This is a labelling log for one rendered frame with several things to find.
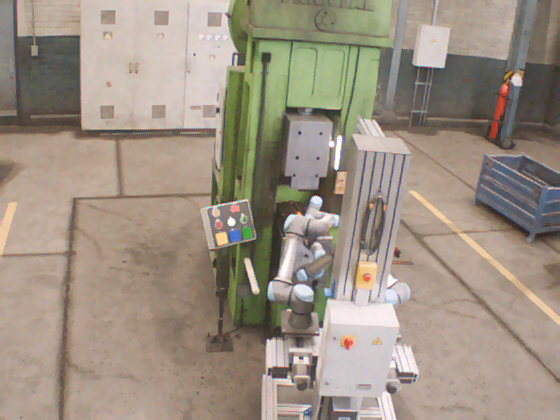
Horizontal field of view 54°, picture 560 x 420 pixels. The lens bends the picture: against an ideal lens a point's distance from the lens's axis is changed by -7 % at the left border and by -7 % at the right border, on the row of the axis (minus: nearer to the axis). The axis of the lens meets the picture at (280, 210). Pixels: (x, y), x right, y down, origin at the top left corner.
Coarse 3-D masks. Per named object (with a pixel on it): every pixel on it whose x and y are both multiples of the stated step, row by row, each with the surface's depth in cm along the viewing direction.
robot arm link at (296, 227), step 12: (300, 216) 350; (288, 228) 348; (300, 228) 346; (288, 240) 346; (300, 240) 347; (288, 252) 344; (288, 264) 342; (288, 276) 341; (276, 288) 337; (288, 288) 337; (276, 300) 337
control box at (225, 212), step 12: (228, 204) 399; (240, 204) 404; (204, 216) 392; (216, 216) 392; (228, 216) 398; (240, 216) 403; (216, 228) 391; (228, 228) 397; (240, 228) 402; (252, 228) 407; (216, 240) 390; (228, 240) 395; (240, 240) 401
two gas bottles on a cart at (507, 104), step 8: (520, 72) 989; (504, 80) 1004; (512, 80) 994; (520, 80) 988; (504, 88) 1019; (512, 88) 988; (520, 88) 995; (504, 96) 1015; (512, 96) 990; (496, 104) 1040; (504, 104) 1026; (512, 104) 1003; (496, 112) 1041; (504, 112) 1029; (512, 112) 1010; (488, 120) 1063; (496, 120) 1040; (504, 120) 1023; (512, 120) 1016; (488, 128) 1073; (496, 128) 1048; (504, 128) 1026; (488, 136) 1075; (496, 136) 1047; (504, 136) 1021; (504, 144) 1025; (512, 144) 1033
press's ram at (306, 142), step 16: (288, 112) 414; (320, 112) 422; (288, 128) 398; (304, 128) 397; (320, 128) 399; (288, 144) 399; (304, 144) 402; (320, 144) 404; (288, 160) 404; (304, 160) 407; (320, 160) 409; (320, 176) 414
